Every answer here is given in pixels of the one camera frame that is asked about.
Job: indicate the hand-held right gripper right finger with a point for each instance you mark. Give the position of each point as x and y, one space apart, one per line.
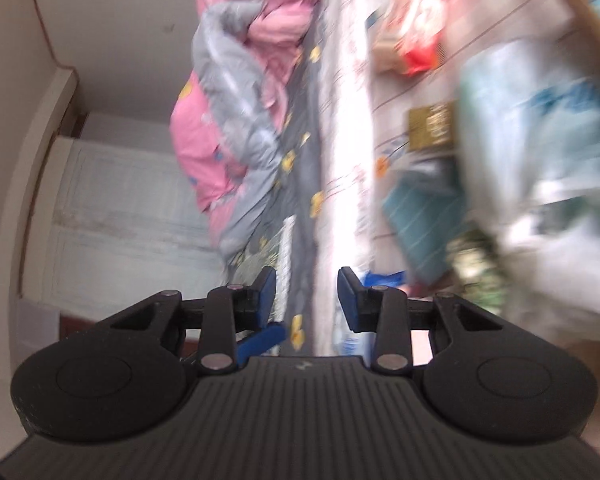
349 300

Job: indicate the white bed mattress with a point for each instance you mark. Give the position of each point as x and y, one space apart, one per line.
340 135

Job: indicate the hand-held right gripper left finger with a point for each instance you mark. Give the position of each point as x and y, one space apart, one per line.
264 295

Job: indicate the green floral cloth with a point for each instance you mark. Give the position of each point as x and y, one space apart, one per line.
472 270

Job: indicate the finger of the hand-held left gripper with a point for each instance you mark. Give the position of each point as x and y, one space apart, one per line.
262 338

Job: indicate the gold brown packet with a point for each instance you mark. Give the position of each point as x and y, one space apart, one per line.
430 127

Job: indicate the red tissue pack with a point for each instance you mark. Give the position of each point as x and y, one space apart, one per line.
415 20

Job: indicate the pink grey quilt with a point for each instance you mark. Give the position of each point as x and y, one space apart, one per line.
230 125

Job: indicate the white plastic bag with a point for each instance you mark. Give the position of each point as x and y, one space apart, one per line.
540 160

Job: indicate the grey printed bed sheet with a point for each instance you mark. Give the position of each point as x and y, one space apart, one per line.
300 170

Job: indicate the teal towel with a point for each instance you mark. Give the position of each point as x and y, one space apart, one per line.
420 220

